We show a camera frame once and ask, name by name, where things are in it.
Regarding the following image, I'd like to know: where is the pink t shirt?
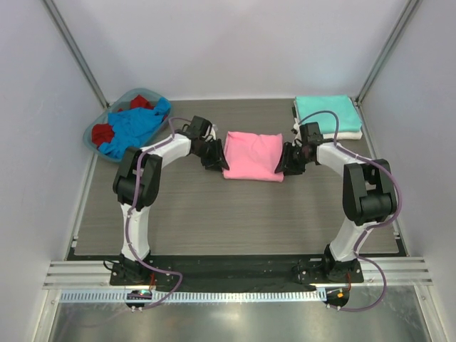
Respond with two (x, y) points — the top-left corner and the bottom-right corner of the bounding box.
(222, 131), (284, 182)

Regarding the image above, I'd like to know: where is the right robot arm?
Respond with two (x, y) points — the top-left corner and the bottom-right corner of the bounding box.
(275, 122), (398, 282)

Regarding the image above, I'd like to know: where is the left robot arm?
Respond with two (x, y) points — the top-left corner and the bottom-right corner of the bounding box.
(110, 116), (229, 285)

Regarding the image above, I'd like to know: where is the teal folded t shirt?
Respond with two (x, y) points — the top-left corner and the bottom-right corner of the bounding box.
(295, 95), (362, 134)

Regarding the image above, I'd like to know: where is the white folded t shirt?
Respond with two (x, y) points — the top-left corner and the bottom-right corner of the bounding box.
(292, 103), (363, 140)

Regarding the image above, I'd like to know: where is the blue plastic basket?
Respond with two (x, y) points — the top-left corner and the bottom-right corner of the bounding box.
(83, 88), (172, 162)

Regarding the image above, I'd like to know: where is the blue t shirt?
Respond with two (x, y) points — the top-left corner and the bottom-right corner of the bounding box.
(98, 95), (171, 160)

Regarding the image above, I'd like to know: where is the red t shirt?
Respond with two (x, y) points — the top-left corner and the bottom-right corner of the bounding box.
(91, 95), (155, 148)

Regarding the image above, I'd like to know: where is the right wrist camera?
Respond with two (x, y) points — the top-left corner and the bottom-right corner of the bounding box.
(291, 122), (300, 135)

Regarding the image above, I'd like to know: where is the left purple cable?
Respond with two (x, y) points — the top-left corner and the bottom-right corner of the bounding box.
(120, 115), (183, 309)

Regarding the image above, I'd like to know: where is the purple cable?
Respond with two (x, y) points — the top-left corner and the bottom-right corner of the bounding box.
(295, 109), (404, 313)
(120, 115), (183, 309)

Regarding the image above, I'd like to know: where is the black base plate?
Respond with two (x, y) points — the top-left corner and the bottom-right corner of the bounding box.
(109, 254), (364, 292)

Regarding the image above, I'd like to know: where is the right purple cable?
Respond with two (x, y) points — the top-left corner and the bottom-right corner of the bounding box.
(295, 109), (404, 313)

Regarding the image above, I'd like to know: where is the slotted cable duct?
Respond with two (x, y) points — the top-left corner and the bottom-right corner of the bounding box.
(60, 288), (326, 305)

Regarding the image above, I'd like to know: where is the right aluminium frame post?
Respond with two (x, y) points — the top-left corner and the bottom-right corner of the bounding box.
(354, 0), (422, 106)

